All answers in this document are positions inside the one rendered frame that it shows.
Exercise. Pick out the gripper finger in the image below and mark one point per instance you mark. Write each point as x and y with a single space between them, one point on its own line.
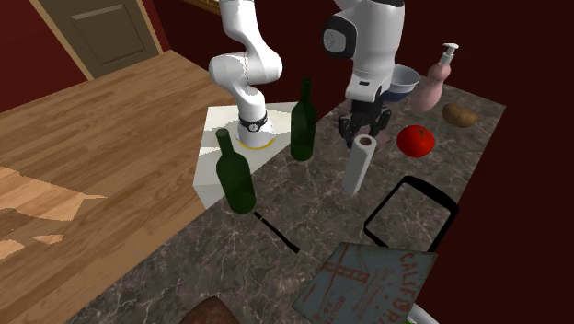
381 123
347 130

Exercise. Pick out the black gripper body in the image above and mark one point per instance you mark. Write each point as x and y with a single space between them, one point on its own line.
367 110

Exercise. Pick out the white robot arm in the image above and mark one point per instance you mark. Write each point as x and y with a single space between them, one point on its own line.
374 49

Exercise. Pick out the white paper towel roll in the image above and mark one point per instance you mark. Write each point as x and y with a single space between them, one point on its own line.
357 166

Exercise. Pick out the red tomato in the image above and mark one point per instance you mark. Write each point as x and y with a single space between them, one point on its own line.
415 141

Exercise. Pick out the tall green glass bottle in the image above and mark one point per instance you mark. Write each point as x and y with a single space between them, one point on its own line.
303 128
235 179

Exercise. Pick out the white and blue bowl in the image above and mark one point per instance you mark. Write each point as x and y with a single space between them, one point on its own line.
406 80

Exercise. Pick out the pink soap pump bottle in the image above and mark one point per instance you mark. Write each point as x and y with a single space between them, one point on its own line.
428 92

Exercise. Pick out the brown potato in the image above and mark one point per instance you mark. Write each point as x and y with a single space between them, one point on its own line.
459 115

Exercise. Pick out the black tablet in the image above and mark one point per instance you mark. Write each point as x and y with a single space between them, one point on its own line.
441 199

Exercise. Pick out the black pen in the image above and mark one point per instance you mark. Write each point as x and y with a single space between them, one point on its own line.
276 232

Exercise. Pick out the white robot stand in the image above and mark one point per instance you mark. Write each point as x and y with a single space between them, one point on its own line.
215 179

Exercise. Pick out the grey book with red print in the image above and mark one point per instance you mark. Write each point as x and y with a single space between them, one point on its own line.
367 287

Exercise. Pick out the white rounded object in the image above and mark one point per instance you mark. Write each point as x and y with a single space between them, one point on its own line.
421 316

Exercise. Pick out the brown bread loaf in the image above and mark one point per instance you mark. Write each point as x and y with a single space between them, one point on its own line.
211 313

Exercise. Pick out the brown panelled door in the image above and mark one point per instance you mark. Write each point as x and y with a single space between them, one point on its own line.
105 33

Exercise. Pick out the gold framed wall picture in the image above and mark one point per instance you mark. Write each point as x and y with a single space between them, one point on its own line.
204 4

